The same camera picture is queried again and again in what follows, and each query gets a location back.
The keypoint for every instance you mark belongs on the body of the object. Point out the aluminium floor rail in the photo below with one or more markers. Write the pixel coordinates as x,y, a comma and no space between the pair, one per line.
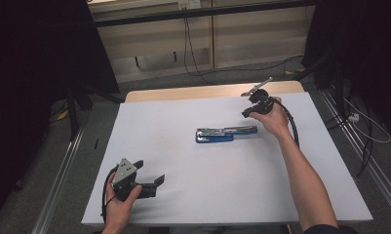
365,152
55,185

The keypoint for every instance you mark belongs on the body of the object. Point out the black curtain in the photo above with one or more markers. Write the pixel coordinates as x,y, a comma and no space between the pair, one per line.
362,48
27,81

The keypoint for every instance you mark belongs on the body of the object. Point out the person's left hand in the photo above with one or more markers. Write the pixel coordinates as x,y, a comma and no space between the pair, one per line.
120,211

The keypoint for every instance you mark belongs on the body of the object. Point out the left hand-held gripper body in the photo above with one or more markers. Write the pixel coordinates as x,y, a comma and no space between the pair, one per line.
125,177

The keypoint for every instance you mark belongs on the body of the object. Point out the black stand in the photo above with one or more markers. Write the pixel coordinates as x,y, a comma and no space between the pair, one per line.
73,110

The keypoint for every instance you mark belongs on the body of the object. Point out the person's right hand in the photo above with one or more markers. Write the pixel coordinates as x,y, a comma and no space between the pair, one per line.
274,120

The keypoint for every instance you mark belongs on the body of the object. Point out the white wall socket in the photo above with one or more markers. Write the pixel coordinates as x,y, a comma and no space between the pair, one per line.
189,4

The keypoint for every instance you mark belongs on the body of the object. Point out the black horizontal bar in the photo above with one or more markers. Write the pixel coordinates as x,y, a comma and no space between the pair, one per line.
199,13

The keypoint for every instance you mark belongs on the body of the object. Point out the blue stapler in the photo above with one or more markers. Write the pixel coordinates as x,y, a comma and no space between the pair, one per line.
222,134

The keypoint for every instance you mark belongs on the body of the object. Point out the white table cover sheet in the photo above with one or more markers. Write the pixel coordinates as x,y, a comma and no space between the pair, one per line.
199,182

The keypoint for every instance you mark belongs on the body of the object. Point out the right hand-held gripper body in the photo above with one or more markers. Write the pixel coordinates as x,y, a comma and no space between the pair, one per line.
261,99

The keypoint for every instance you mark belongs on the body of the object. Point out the dark stand legs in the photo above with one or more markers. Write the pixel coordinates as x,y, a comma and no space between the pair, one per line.
316,71

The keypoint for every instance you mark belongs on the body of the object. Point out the white power strip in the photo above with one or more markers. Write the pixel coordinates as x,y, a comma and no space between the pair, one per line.
354,117

